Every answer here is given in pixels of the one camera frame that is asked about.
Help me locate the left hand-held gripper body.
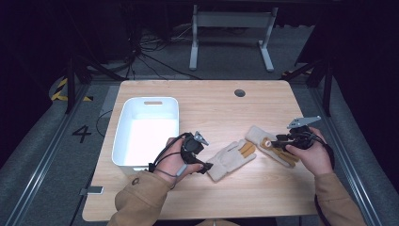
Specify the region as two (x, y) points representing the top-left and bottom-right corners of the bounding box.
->
(181, 130), (210, 166)

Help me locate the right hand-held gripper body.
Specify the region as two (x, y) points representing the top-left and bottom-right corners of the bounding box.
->
(285, 115), (322, 151)

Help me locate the cream glove with tan fingers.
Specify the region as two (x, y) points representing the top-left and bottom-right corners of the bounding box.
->
(245, 125), (301, 169)
(206, 138), (257, 183)

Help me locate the white plastic bin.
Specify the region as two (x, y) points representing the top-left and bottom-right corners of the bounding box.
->
(111, 96), (181, 175)

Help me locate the person's right hand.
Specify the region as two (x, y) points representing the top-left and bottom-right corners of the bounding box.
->
(284, 126), (334, 178)

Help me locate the person's left hand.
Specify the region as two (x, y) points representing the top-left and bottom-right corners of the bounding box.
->
(155, 137), (205, 186)

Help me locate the black metal stand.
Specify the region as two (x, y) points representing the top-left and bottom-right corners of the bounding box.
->
(281, 56), (334, 118)
(64, 55), (126, 115)

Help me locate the grey metal table clip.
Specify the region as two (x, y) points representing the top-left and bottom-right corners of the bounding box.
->
(78, 186), (104, 197)

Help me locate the yellow black hazard tape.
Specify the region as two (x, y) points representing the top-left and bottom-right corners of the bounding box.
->
(50, 77), (94, 103)

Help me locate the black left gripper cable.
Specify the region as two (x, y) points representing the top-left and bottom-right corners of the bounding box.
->
(148, 132), (192, 174)

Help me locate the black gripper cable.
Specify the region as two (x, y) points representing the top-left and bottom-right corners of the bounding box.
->
(148, 132), (192, 174)
(310, 131), (336, 226)

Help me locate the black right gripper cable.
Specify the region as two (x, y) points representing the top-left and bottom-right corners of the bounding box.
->
(310, 131), (336, 226)

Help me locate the thin black floor cable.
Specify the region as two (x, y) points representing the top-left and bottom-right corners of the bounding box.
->
(95, 109), (114, 138)

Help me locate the bundle of black floor cables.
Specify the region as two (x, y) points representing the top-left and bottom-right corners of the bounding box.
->
(123, 24), (202, 81)

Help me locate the grey metal desk frame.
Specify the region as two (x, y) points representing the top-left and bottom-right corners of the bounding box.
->
(188, 4), (279, 73)

